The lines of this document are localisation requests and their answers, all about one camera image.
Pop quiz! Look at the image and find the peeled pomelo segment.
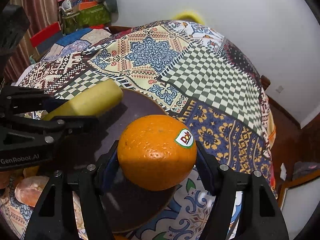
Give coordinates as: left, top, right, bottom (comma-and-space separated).
15, 176, 49, 207

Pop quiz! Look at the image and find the wall power socket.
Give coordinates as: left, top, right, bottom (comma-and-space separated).
276, 86, 284, 93

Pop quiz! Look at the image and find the large orange with sticker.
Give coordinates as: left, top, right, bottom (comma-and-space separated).
117, 115, 197, 191

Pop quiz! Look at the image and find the striped brown curtain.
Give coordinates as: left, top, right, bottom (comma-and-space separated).
4, 0, 58, 82

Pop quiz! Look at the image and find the sugarcane piece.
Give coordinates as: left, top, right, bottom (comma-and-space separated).
42, 79, 123, 121

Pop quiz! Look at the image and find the red box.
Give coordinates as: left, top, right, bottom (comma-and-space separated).
30, 22, 61, 48

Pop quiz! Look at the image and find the green storage box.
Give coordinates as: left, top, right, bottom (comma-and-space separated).
62, 4, 111, 34

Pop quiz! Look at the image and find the dark purple plate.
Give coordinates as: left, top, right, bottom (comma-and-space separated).
72, 88, 178, 234

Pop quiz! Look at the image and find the patchwork patterned tablecloth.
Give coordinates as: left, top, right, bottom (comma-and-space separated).
0, 19, 277, 240

